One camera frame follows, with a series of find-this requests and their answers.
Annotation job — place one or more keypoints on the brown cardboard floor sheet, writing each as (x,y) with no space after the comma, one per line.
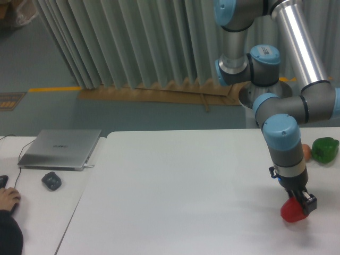
(205,95)

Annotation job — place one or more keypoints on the black keyboard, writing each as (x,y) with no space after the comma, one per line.
(3,181)

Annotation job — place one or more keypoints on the red bell pepper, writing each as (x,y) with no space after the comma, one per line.
(291,211)

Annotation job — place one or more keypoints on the grey-green pleated curtain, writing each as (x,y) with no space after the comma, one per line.
(132,42)

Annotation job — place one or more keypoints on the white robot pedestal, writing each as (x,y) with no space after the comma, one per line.
(250,92)

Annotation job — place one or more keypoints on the dark sleeved forearm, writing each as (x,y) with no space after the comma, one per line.
(11,234)

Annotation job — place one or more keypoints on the black computer mouse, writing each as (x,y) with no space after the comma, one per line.
(15,205)

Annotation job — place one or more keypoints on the person's hand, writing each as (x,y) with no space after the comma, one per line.
(9,198)

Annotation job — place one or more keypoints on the green bell pepper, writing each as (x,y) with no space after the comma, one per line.
(324,150)

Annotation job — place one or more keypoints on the black folded device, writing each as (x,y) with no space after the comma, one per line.
(52,181)

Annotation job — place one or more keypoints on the brown egg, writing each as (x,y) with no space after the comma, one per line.
(307,152)

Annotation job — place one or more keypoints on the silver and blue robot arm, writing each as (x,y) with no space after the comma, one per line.
(277,115)

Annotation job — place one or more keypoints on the silver closed laptop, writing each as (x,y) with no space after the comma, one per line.
(61,149)

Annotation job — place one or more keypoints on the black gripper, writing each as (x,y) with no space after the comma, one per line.
(296,187)

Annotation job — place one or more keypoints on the white laptop plug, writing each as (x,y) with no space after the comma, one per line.
(88,165)

